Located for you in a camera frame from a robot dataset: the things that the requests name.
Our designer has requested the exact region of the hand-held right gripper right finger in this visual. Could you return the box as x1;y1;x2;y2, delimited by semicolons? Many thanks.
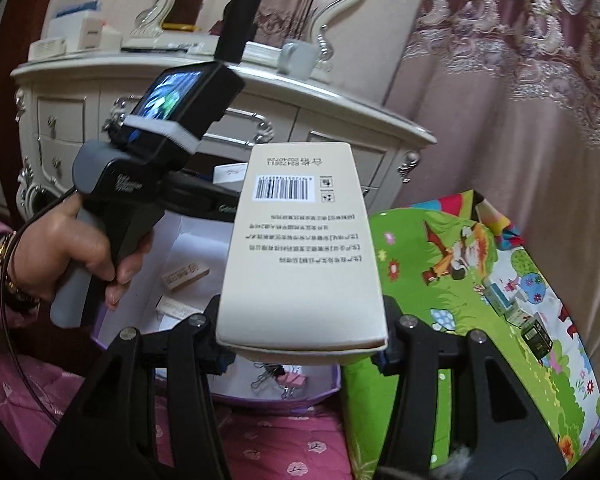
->
372;295;568;480

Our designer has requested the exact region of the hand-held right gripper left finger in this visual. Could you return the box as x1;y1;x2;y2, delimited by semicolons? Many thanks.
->
40;295;236;480

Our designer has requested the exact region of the black binder clip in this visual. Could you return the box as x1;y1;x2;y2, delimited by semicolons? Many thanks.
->
250;360;287;392

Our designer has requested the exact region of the small cream box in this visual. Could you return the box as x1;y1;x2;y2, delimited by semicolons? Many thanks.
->
155;296;193;322

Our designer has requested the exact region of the pink binder clip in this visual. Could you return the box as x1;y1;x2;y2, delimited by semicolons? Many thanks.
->
280;371;308;401

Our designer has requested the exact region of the purple storage box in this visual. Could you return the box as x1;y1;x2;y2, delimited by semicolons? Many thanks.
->
90;205;343;413

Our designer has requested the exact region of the long white box gold print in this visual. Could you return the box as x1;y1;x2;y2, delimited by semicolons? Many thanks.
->
160;262;212;292

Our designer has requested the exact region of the large beige cardboard box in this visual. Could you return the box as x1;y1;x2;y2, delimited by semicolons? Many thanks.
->
215;142;388;353

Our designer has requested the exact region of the person's left hand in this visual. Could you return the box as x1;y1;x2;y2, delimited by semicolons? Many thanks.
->
15;194;155;313

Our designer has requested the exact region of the pink floral bedspread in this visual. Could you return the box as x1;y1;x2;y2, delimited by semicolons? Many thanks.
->
0;310;351;480

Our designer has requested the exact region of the white and teal small box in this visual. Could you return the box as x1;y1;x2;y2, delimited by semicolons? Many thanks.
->
482;282;513;316

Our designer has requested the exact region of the white box red mark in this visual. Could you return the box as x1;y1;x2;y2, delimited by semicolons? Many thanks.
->
100;25;124;51

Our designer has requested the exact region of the white and green small box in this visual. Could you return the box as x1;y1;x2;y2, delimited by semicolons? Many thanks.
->
507;307;538;331

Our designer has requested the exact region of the black box with gold print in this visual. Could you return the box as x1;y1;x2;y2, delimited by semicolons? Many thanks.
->
520;322;553;361

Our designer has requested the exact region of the white box on dresser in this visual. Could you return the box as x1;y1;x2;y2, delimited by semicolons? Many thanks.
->
47;12;106;53

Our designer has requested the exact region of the flat white ribbed box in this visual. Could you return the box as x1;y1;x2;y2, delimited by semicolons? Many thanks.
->
29;37;67;58

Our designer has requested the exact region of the colourful printed play mat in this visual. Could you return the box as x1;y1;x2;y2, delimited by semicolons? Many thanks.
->
340;187;600;480

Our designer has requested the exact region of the blue flat item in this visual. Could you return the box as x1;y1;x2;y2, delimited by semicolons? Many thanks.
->
55;0;103;16

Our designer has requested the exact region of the stack of white papers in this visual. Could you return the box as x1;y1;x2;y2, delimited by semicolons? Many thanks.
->
242;42;286;66

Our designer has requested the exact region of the white carved dresser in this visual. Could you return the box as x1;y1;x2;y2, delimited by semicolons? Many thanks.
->
10;25;438;226

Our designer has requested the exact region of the grey cup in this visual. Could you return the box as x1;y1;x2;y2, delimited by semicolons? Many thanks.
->
277;37;317;78

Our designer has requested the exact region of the pinkish beige curtain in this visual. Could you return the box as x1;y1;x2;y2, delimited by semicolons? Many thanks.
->
370;0;600;411

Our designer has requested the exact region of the beaded bracelet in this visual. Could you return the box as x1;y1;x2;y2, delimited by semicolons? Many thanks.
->
0;230;42;311

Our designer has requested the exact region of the black cable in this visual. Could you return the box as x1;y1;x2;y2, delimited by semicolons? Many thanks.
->
0;187;81;426

